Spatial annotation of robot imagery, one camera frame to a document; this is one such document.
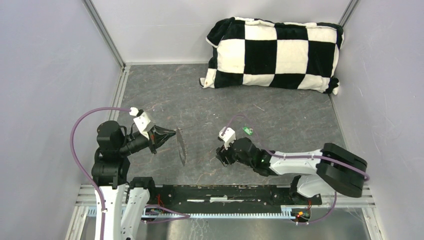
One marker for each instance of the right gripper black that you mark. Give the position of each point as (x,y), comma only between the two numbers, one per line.
(221,153)

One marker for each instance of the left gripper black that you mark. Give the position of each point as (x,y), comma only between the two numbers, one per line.
(156,140)

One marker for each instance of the green key tag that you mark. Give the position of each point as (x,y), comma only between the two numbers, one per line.
(249,131)

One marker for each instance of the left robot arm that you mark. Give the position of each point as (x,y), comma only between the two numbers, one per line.
(120,204)

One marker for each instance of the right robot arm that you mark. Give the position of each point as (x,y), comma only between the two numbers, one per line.
(326,170)

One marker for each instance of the left base circuit board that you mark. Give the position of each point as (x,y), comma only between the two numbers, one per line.
(153,211)

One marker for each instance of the base circuit board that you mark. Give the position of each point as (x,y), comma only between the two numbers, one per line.
(301,215)
(153,211)

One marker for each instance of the right base circuit board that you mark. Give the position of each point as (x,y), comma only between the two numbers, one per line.
(301,215)

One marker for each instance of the black white checkered pillow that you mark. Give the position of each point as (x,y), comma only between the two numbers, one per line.
(286,55)

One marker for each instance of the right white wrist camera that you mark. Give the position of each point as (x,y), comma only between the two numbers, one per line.
(228,136)

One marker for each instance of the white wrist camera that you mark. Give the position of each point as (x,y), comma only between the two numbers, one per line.
(142,121)
(228,136)

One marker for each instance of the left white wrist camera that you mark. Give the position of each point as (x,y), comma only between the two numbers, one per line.
(142,121)

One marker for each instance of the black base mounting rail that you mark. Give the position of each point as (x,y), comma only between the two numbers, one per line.
(229,199)

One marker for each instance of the white toothed cable strip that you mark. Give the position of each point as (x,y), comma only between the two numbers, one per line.
(285,213)

